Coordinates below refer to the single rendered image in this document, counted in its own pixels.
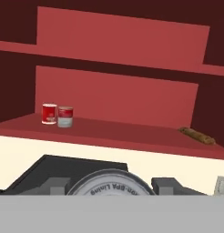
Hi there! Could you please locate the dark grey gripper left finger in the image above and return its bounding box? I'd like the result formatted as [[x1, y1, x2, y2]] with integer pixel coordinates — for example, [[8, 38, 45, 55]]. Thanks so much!
[[17, 177, 73, 196]]

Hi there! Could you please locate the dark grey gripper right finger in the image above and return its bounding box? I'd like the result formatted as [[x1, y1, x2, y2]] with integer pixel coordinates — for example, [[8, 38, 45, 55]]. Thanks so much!
[[150, 177, 208, 196]]

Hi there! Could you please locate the red open cabinet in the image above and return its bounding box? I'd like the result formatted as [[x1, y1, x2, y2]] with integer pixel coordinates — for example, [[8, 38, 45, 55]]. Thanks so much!
[[0, 0, 224, 161]]

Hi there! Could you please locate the black angular appliance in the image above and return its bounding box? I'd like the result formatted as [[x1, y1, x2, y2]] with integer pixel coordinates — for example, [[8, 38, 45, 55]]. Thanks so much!
[[0, 154, 129, 196]]

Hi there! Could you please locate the silver-topped can with lettering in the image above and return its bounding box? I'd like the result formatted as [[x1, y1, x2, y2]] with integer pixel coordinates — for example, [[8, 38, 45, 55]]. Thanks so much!
[[66, 168, 157, 196]]

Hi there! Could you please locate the brown baguette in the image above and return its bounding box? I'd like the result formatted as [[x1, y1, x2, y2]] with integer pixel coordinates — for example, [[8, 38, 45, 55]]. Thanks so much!
[[177, 126, 217, 146]]

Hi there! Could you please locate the red and grey can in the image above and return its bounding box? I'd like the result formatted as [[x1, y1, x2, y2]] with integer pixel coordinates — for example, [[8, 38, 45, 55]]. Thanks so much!
[[56, 106, 74, 128]]

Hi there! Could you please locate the red can with white rims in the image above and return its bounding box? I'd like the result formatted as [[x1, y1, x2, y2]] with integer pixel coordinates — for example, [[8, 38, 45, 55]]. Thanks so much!
[[41, 103, 58, 126]]

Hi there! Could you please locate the grey wall socket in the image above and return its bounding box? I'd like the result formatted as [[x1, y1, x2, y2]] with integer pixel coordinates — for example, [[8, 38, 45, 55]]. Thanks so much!
[[214, 175, 224, 196]]

